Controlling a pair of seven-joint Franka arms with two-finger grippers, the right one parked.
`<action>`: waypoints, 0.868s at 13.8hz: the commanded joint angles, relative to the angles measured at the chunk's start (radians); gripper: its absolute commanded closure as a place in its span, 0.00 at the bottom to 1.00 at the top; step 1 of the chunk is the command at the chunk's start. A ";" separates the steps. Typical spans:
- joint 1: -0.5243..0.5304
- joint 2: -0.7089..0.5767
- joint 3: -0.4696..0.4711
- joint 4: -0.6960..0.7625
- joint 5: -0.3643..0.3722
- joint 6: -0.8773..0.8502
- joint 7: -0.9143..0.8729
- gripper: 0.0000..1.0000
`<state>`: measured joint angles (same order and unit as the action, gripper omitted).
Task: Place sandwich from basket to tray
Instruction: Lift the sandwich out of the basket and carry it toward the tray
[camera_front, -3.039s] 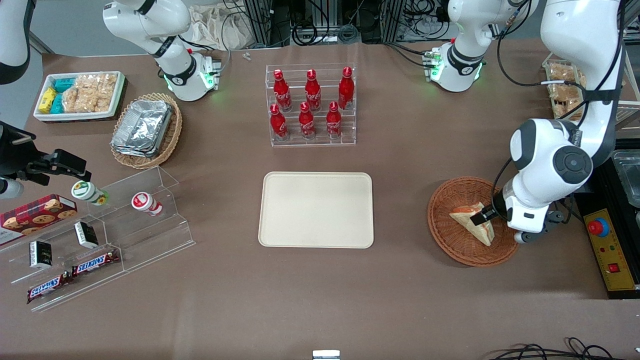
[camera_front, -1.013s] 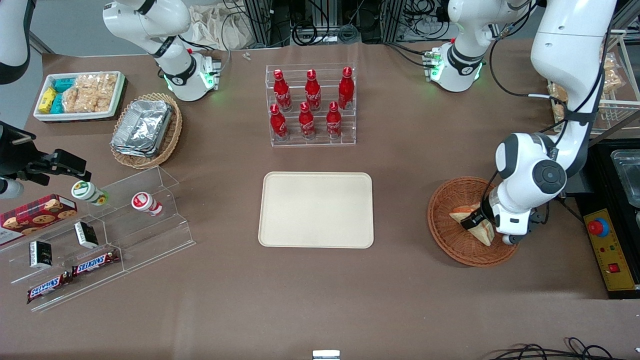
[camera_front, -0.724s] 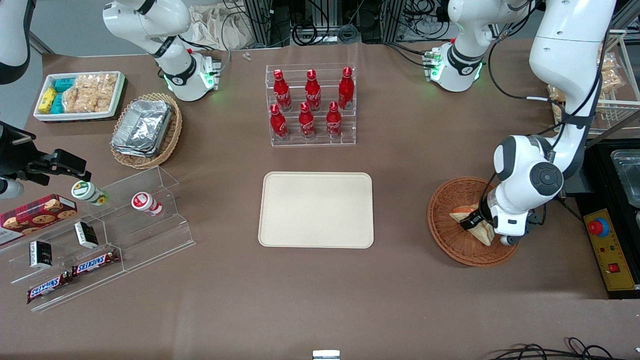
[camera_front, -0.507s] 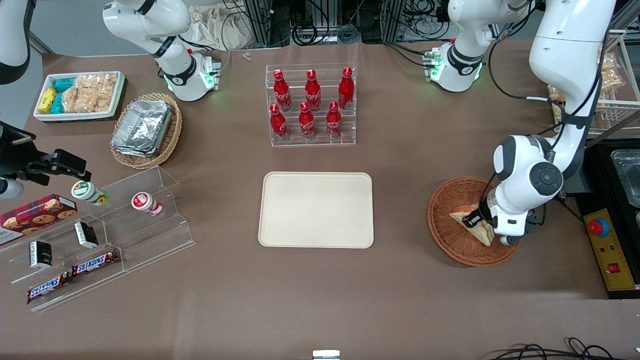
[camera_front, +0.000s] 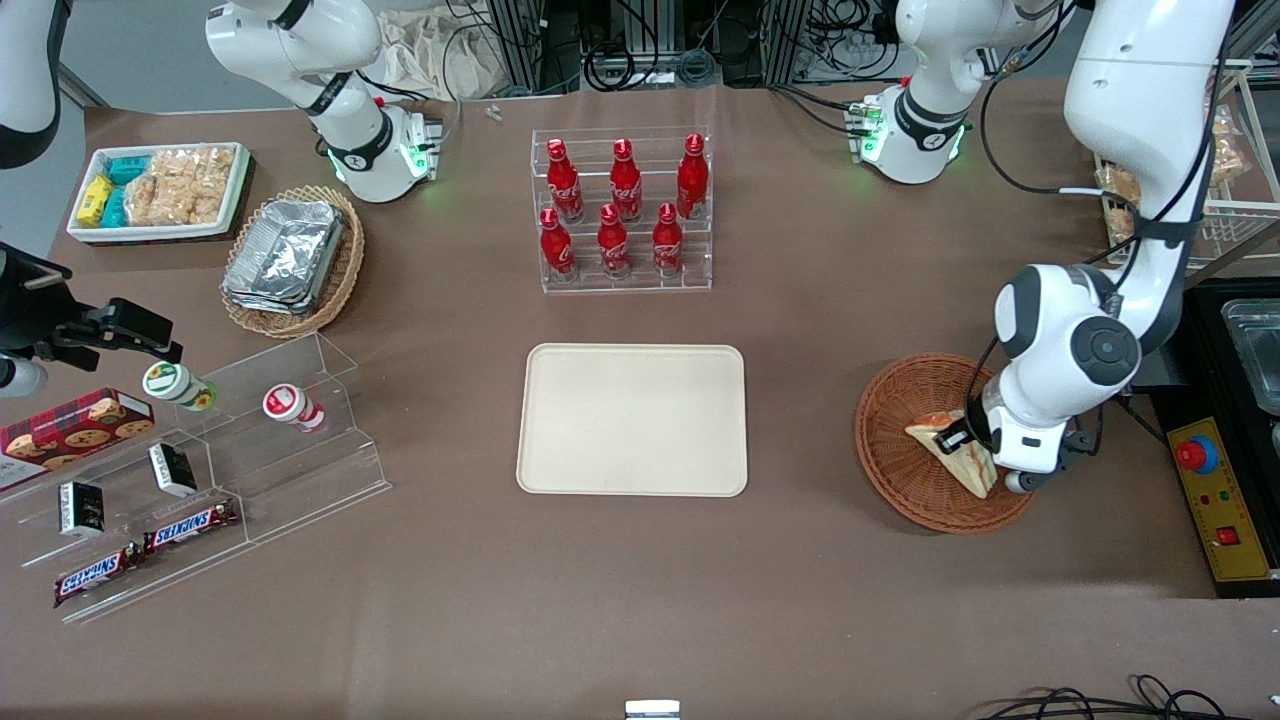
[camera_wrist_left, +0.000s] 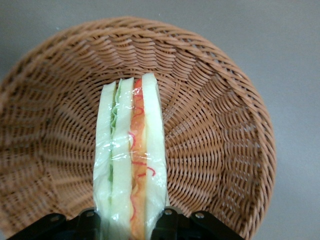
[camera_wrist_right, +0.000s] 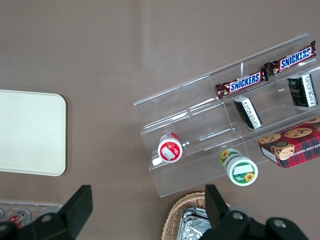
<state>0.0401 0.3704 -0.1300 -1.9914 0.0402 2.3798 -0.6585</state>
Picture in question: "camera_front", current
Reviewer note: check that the clear bag of fried snacks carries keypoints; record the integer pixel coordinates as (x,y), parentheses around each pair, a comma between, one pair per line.
(1120,226)
(1118,183)
(1230,165)
(1226,125)

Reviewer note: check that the red cookie box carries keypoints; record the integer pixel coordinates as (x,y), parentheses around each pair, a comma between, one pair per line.
(70,430)

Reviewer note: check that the triangular sandwich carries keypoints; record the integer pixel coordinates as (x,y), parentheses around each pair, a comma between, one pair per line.
(965,470)

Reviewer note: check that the clear acrylic bottle rack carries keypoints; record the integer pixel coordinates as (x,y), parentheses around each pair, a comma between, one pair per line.
(620,285)

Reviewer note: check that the beige plastic tray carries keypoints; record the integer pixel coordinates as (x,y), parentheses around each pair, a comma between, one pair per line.
(630,420)

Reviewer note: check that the white clip at table edge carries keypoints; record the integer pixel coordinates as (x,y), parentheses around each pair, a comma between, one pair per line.
(652,710)

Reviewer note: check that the small black white carton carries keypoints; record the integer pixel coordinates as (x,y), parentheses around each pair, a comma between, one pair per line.
(172,470)
(82,510)

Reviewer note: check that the yellow emergency stop box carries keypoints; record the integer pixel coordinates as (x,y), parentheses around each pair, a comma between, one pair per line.
(1230,530)

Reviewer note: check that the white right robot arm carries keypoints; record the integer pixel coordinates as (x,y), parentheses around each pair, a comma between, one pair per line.
(300,40)

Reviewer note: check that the round brown wicker basket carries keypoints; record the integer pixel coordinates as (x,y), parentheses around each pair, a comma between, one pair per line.
(900,490)

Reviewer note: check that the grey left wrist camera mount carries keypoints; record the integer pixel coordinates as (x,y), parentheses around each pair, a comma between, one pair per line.
(1022,482)

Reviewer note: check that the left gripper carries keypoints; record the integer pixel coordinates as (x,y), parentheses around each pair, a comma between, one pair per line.
(973,431)

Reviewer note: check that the aluminium frame post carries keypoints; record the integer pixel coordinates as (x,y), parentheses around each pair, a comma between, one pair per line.
(795,35)
(518,40)

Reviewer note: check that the black appliance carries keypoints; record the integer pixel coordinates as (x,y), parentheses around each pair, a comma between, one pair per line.
(1200,350)

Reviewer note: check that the green lid yogurt cup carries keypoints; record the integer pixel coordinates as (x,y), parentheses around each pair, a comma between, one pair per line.
(175,385)

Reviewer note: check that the red lid yogurt cup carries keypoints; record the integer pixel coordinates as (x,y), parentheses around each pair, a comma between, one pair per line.
(292,407)

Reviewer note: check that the beige crumpled cloth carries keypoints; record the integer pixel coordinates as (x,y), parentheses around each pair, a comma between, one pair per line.
(430,55)

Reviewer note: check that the clear acrylic stepped stand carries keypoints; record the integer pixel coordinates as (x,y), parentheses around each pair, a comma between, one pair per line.
(300,470)

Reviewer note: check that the Snickers chocolate bar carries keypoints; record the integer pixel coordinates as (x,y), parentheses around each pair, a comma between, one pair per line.
(190,526)
(95,577)

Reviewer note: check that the oval light wicker basket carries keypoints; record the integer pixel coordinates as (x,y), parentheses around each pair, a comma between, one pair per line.
(345,270)

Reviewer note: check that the bag of rice crackers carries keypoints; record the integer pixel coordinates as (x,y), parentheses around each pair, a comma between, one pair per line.
(155,190)
(210,185)

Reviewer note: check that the red cola bottle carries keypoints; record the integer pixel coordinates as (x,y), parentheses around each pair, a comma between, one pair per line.
(613,245)
(565,185)
(668,245)
(626,185)
(557,250)
(692,180)

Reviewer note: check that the brown table cover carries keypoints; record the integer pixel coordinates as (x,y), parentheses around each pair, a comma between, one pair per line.
(800,600)

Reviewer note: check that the stack of foil trays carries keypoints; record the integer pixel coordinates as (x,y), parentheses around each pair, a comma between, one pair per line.
(285,255)

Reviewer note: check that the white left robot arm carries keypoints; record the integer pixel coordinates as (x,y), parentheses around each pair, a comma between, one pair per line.
(1130,100)

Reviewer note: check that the white rectangular snack tray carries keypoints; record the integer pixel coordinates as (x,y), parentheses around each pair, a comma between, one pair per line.
(160,232)

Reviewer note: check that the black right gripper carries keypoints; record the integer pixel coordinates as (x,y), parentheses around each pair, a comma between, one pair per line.
(22,315)

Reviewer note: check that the teal snack packet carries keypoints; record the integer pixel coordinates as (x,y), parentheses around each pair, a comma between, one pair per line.
(115,208)
(128,170)

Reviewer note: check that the yellow snack packet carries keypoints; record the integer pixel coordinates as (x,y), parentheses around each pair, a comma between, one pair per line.
(95,200)

